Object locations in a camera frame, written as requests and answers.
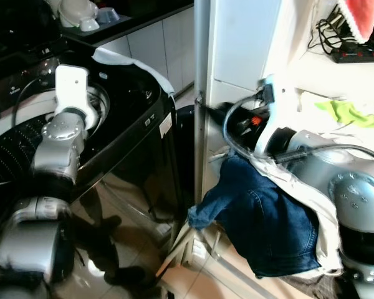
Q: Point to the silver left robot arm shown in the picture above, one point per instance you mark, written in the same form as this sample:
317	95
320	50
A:
56	144

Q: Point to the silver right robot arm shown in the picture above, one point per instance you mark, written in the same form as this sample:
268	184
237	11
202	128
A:
352	187

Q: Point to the black top-load washing machine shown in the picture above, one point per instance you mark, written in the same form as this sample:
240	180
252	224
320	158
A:
134	131

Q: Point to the white garment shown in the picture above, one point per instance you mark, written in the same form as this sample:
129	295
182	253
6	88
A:
318	124

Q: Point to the blue denim jacket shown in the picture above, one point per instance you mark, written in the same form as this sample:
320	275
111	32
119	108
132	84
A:
268	224

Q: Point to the green cloth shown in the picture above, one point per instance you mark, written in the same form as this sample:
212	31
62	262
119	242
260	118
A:
349	114

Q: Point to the beige laundry basket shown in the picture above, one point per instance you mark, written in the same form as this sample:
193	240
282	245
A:
196	249

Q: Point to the white cloth on washer edge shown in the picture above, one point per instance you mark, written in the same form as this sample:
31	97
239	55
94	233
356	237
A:
121	61

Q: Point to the black power strip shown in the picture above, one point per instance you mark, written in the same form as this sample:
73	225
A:
358	57

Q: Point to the black kitchen countertop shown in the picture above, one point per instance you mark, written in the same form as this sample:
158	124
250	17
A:
146	20

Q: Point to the red and white cloth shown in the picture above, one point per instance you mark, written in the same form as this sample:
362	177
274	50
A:
359	15

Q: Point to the pale blue bowl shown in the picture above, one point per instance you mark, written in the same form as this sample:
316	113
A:
109	14

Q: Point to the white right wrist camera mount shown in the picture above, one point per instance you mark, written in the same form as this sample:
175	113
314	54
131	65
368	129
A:
269	128

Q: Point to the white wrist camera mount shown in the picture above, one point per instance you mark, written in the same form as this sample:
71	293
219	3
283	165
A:
71	84
269	128

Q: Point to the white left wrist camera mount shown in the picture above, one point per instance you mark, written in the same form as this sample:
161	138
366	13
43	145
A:
71	84

